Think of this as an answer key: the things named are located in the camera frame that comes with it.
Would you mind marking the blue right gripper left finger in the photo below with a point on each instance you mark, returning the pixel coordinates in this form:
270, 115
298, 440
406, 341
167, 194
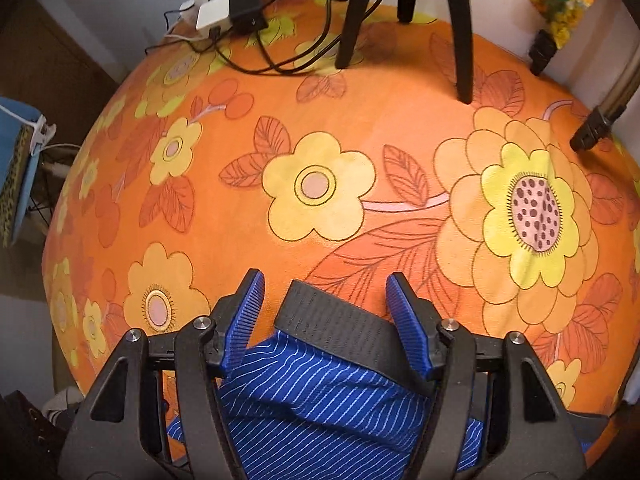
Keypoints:
240, 314

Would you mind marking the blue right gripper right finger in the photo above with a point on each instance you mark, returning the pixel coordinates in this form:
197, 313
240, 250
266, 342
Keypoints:
415, 321

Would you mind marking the blue striped pants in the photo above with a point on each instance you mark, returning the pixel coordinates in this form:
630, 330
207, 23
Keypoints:
319, 399

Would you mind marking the orange floral bedsheet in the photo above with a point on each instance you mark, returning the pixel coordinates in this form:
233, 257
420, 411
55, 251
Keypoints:
262, 154

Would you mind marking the bronze large tripod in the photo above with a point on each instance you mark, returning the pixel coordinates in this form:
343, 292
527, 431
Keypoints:
598, 123

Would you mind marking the white clip lamp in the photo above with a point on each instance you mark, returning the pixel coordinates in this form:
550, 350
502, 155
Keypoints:
42, 133

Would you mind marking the black power adapter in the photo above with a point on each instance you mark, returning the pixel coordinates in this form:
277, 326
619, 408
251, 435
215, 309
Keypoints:
246, 16

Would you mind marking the white power strip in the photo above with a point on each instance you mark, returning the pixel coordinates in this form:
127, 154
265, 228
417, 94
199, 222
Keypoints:
206, 16

